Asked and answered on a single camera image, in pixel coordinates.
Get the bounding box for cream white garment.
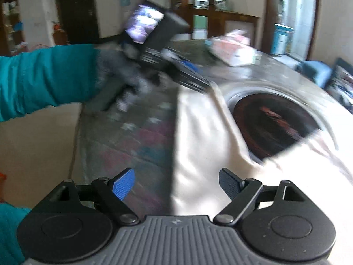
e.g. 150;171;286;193
168;84;353;265

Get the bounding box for dark wooden door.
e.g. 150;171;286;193
54;0;100;46

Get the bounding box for wooden glass cabinet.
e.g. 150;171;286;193
169;0;261;50

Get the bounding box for person's left forearm teal sleeve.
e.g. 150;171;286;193
0;44;101;122

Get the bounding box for wooden shelf with items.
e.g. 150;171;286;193
0;0;28;57

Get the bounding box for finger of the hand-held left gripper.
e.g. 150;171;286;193
161;48;213;94

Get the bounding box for white and pink package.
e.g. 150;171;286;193
205;29;262;67

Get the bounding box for round table with patterned cover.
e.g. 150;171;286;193
72;39;353;265

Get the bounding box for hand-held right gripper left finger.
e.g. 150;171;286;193
46;168;140;226

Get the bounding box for dark round table inset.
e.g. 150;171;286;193
231;93;322;161

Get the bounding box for person's right forearm teal sleeve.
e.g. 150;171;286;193
0;202;31;265

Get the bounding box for person's left hand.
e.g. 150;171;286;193
94;48;155;109

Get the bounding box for blue stool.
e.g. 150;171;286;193
296;60;333;89

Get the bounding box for blue and white box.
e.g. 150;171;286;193
271;23;295;56

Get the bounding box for green and white box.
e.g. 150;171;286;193
192;15;208;40

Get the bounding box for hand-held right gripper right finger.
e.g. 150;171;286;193
213;168;306;226

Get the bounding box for dark patterned cushion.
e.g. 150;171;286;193
325;58;353;115

